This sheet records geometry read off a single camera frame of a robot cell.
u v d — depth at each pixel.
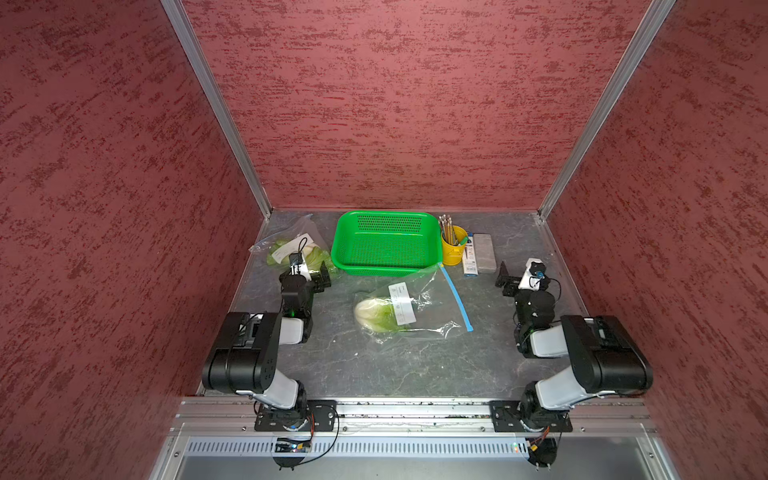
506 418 0.74
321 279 0.85
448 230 0.96
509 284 0.81
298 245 0.98
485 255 1.03
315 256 0.95
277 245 0.98
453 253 0.98
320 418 0.74
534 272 0.74
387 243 1.10
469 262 1.03
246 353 0.45
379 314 0.84
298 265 0.78
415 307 0.90
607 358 0.45
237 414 0.76
